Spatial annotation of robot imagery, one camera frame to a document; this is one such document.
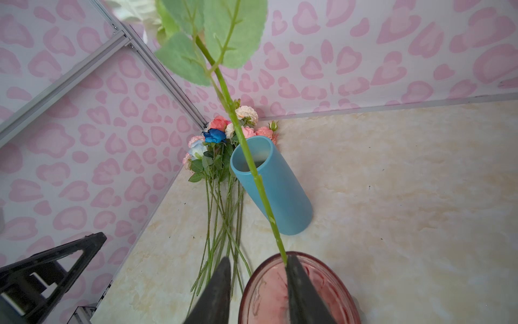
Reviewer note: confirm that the teal ceramic vase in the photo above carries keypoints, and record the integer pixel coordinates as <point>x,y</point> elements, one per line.
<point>289,203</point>

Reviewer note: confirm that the small pink spray roses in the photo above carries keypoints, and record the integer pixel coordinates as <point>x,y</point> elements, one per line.
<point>197,161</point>

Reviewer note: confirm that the pink cream spray roses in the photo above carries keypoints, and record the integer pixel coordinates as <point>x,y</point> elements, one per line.
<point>247,118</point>

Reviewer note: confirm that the pink glass vase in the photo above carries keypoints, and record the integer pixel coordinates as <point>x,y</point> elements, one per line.
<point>265,298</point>

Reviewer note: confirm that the left corner aluminium post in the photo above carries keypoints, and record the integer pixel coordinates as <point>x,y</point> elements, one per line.
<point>158,70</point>

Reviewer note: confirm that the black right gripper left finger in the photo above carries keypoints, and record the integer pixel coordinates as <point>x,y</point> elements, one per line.
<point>214,303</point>

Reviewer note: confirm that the diagonal aluminium frame bar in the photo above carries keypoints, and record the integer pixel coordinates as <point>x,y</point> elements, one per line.
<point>52,94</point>

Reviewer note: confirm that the cream white rose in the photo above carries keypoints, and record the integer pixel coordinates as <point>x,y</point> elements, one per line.
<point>197,39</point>

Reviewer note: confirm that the pale blue white rose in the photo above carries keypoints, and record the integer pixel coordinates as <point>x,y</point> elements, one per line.
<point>217,217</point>

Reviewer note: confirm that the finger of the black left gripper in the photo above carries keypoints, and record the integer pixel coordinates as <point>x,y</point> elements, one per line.
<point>31,288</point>

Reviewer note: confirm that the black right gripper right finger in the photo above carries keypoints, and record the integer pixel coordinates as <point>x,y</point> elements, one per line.
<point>305,305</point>

